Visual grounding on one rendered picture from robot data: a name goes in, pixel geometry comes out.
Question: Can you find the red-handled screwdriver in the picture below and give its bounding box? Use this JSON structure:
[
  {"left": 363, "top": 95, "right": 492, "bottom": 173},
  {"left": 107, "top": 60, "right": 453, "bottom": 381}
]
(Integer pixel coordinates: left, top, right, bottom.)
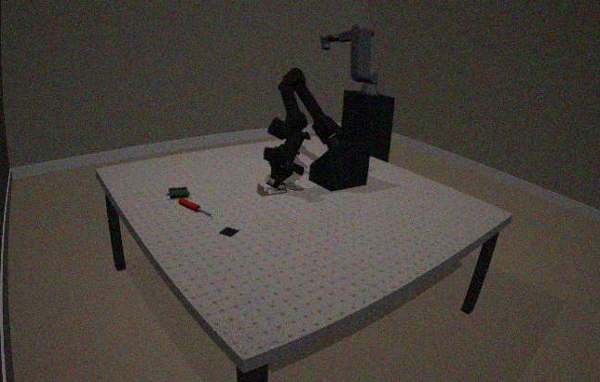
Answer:
[{"left": 179, "top": 198, "right": 211, "bottom": 215}]

